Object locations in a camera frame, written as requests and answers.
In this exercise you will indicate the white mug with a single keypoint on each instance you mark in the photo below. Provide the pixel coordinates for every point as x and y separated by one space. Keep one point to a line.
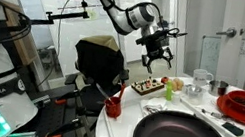
200 78

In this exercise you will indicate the black breadboard table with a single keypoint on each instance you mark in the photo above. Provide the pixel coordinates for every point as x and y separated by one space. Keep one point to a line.
49 120

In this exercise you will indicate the small white bottle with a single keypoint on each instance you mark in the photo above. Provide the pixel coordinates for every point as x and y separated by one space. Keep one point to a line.
176 98

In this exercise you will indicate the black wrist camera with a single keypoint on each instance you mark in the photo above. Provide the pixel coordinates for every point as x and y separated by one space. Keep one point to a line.
144 41

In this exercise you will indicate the stainless steel cup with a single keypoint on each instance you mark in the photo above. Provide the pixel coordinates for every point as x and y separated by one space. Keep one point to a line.
217 88

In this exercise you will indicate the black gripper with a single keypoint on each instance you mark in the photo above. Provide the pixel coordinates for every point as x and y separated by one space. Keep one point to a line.
160 43

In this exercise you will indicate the wooden panel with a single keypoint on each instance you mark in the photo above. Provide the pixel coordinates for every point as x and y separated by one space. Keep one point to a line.
21 44

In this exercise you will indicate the black chair tan cover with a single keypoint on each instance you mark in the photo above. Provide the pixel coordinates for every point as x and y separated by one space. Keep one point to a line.
99 64

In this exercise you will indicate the green plastic bottle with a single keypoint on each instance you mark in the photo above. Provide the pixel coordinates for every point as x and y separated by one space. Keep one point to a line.
169 92

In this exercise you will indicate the tan bread roll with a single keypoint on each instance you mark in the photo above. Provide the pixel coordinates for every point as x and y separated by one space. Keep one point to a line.
179 83
174 87

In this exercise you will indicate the red cup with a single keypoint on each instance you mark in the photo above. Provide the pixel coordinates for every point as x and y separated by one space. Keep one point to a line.
113 107

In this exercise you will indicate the wooden sushi board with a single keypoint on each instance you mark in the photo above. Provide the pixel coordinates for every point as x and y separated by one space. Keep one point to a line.
146 87

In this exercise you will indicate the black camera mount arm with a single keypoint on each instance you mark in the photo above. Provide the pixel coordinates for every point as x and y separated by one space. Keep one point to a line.
67 15

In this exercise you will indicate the small red tomato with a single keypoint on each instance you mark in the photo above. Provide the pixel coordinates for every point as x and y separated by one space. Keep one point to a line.
164 80

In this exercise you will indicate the small stainless steel bowl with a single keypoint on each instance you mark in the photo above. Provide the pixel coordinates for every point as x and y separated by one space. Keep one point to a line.
193 88

